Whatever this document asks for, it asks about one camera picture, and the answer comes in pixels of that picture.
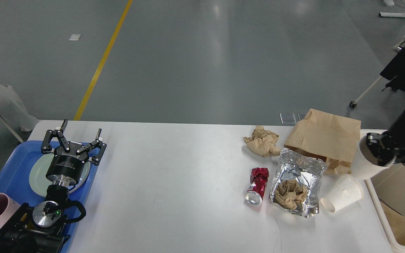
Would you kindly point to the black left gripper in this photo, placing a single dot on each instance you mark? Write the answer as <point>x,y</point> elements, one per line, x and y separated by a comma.
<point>68,168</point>

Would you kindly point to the green plate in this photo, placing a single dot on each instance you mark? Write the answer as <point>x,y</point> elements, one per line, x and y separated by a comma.
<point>38,181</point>

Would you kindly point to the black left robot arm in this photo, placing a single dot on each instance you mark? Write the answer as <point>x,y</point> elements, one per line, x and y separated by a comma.
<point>40,229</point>

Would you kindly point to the beige plastic bin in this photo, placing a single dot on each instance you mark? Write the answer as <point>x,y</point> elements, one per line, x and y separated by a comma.
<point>388,186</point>

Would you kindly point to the small white paper cup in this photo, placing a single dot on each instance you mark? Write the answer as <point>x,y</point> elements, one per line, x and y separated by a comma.
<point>345,191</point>

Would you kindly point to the blue plastic tray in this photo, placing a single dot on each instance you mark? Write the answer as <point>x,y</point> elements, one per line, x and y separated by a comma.
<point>14,181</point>

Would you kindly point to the person in white trousers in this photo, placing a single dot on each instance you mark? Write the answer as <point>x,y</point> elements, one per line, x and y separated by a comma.
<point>12,109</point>

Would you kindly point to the silver foil bag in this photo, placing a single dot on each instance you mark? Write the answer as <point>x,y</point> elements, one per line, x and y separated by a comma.
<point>307,171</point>

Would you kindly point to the crumpled paper on foil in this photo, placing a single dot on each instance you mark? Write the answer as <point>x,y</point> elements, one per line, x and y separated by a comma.
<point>290,194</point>

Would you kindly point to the crumpled brown paper ball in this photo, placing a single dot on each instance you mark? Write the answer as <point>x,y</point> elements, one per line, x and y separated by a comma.
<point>262,142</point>

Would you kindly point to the crushed red soda can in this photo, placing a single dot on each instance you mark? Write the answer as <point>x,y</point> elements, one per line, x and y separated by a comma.
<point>255,192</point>

